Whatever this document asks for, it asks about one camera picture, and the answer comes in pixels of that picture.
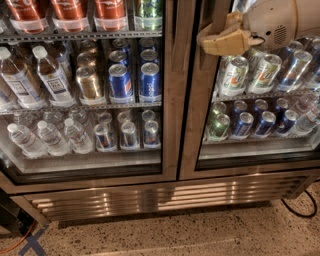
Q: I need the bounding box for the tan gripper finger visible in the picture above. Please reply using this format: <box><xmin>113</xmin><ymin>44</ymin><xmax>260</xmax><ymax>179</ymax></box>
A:
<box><xmin>225</xmin><ymin>12</ymin><xmax>243</xmax><ymax>31</ymax></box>
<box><xmin>197</xmin><ymin>29</ymin><xmax>264</xmax><ymax>56</ymax></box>

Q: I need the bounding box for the glass fridge door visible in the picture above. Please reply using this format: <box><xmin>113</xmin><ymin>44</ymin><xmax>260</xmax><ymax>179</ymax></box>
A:
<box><xmin>0</xmin><ymin>0</ymin><xmax>196</xmax><ymax>194</ymax></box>
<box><xmin>179</xmin><ymin>0</ymin><xmax>320</xmax><ymax>180</ymax></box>

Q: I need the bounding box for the stainless steel fridge base grille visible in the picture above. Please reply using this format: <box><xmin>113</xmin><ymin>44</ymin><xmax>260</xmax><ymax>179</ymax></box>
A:
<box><xmin>12</xmin><ymin>168</ymin><xmax>320</xmax><ymax>224</ymax></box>

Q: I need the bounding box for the green white 7up can left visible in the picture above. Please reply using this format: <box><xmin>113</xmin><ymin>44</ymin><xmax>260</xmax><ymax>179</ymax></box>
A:
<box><xmin>219</xmin><ymin>56</ymin><xmax>249</xmax><ymax>97</ymax></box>

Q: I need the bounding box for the green white 7up can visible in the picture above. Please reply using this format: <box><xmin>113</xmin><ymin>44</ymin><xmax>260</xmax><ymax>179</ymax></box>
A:
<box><xmin>247</xmin><ymin>54</ymin><xmax>282</xmax><ymax>94</ymax></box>
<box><xmin>219</xmin><ymin>56</ymin><xmax>249</xmax><ymax>97</ymax></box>

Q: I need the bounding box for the green white 7up can right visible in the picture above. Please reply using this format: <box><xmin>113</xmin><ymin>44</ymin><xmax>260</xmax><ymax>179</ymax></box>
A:
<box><xmin>247</xmin><ymin>54</ymin><xmax>282</xmax><ymax>94</ymax></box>

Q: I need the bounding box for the blue can bottom shelf right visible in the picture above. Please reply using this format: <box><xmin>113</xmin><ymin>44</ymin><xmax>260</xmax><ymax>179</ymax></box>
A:
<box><xmin>253</xmin><ymin>111</ymin><xmax>276</xmax><ymax>138</ymax></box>

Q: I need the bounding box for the blue can shelf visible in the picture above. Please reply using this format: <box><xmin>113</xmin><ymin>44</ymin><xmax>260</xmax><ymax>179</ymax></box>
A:
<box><xmin>231</xmin><ymin>112</ymin><xmax>254</xmax><ymax>139</ymax></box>
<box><xmin>253</xmin><ymin>111</ymin><xmax>276</xmax><ymax>138</ymax></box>

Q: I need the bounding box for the blue can bottom shelf left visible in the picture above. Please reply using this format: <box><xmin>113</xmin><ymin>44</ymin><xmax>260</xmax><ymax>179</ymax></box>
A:
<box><xmin>231</xmin><ymin>112</ymin><xmax>254</xmax><ymax>139</ymax></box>

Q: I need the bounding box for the green soda bottle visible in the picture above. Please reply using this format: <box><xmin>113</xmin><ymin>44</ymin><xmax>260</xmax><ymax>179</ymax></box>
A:
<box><xmin>135</xmin><ymin>0</ymin><xmax>163</xmax><ymax>31</ymax></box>

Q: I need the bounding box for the green can bottom shelf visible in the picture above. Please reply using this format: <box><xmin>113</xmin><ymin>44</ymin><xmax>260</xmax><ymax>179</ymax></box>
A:
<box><xmin>207</xmin><ymin>113</ymin><xmax>230</xmax><ymax>141</ymax></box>

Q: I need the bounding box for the blue pepsi can front right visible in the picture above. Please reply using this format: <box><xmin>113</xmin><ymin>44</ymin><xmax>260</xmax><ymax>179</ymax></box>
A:
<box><xmin>139</xmin><ymin>62</ymin><xmax>162</xmax><ymax>102</ymax></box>

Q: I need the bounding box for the blue pepsi can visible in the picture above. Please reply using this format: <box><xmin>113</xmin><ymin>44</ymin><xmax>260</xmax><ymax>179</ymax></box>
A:
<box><xmin>108</xmin><ymin>64</ymin><xmax>134</xmax><ymax>104</ymax></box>
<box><xmin>139</xmin><ymin>62</ymin><xmax>162</xmax><ymax>102</ymax></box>

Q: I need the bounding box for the blue pepsi can front left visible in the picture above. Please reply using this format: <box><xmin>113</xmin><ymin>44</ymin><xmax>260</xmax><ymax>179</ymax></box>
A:
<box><xmin>108</xmin><ymin>64</ymin><xmax>134</xmax><ymax>104</ymax></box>

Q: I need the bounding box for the red soda bottle right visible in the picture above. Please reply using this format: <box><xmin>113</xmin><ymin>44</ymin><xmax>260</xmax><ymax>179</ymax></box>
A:
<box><xmin>94</xmin><ymin>0</ymin><xmax>127</xmax><ymax>31</ymax></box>

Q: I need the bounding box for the red soda bottle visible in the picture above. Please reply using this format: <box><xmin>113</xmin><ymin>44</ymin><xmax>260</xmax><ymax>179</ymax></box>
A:
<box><xmin>94</xmin><ymin>0</ymin><xmax>127</xmax><ymax>31</ymax></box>
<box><xmin>5</xmin><ymin>0</ymin><xmax>48</xmax><ymax>34</ymax></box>
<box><xmin>50</xmin><ymin>0</ymin><xmax>88</xmax><ymax>32</ymax></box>

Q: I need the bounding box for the small energy drink can right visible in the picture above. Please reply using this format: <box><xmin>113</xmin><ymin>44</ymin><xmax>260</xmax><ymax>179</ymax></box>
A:
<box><xmin>144</xmin><ymin>120</ymin><xmax>161</xmax><ymax>148</ymax></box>

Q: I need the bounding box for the small energy drink can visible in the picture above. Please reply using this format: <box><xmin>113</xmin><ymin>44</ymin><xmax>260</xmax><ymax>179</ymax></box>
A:
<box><xmin>144</xmin><ymin>120</ymin><xmax>161</xmax><ymax>148</ymax></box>
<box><xmin>94</xmin><ymin>124</ymin><xmax>116</xmax><ymax>152</ymax></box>
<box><xmin>121</xmin><ymin>121</ymin><xmax>139</xmax><ymax>149</ymax></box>

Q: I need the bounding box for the small energy drink can middle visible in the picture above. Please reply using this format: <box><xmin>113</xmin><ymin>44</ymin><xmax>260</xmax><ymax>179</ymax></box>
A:
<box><xmin>121</xmin><ymin>121</ymin><xmax>139</xmax><ymax>149</ymax></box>

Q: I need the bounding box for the gold soda can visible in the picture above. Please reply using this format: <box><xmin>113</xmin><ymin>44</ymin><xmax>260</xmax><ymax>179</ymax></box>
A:
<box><xmin>76</xmin><ymin>66</ymin><xmax>106</xmax><ymax>106</ymax></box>

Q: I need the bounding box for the small energy drink can left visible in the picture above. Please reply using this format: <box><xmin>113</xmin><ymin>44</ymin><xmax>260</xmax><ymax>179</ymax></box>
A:
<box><xmin>94</xmin><ymin>124</ymin><xmax>116</xmax><ymax>152</ymax></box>

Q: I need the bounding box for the red soda bottle middle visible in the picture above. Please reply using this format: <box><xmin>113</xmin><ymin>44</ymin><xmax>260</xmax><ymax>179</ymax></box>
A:
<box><xmin>50</xmin><ymin>0</ymin><xmax>88</xmax><ymax>32</ymax></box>

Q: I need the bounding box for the tea bottle white cap right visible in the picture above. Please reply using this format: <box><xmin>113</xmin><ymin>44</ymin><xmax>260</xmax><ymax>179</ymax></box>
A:
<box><xmin>32</xmin><ymin>46</ymin><xmax>75</xmax><ymax>107</ymax></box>

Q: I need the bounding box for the tea bottle white cap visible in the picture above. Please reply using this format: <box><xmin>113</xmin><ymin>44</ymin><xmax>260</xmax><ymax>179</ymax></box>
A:
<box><xmin>0</xmin><ymin>47</ymin><xmax>46</xmax><ymax>110</ymax></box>
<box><xmin>32</xmin><ymin>46</ymin><xmax>75</xmax><ymax>107</ymax></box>

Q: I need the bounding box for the water bottle right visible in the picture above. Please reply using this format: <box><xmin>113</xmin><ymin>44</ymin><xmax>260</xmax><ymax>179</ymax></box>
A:
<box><xmin>64</xmin><ymin>118</ymin><xmax>93</xmax><ymax>154</ymax></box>

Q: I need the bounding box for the water bottle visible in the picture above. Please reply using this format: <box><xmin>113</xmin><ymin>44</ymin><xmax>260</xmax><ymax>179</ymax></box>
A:
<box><xmin>7</xmin><ymin>123</ymin><xmax>47</xmax><ymax>158</ymax></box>
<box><xmin>64</xmin><ymin>118</ymin><xmax>93</xmax><ymax>154</ymax></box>
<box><xmin>37</xmin><ymin>121</ymin><xmax>71</xmax><ymax>156</ymax></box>

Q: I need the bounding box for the water bottle middle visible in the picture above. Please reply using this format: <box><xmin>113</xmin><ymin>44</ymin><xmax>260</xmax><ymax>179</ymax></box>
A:
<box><xmin>37</xmin><ymin>121</ymin><xmax>71</xmax><ymax>156</ymax></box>

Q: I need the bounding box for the red soda bottle left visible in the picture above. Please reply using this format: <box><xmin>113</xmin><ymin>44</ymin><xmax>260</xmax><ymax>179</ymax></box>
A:
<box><xmin>5</xmin><ymin>0</ymin><xmax>48</xmax><ymax>34</ymax></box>

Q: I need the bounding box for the tea bottle white cap left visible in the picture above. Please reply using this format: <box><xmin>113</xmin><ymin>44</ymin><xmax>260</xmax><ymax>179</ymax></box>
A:
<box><xmin>0</xmin><ymin>47</ymin><xmax>46</xmax><ymax>110</ymax></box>

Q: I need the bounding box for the water bottle left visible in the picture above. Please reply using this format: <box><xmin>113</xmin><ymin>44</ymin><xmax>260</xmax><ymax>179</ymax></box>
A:
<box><xmin>7</xmin><ymin>123</ymin><xmax>47</xmax><ymax>158</ymax></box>

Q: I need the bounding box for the black power cable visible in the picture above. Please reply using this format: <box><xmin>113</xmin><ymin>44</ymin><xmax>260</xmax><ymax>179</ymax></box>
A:
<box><xmin>280</xmin><ymin>181</ymin><xmax>320</xmax><ymax>220</ymax></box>

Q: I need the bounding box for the orange cable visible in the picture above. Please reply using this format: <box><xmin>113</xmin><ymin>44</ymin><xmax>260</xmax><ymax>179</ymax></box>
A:
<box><xmin>0</xmin><ymin>218</ymin><xmax>38</xmax><ymax>254</ymax></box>

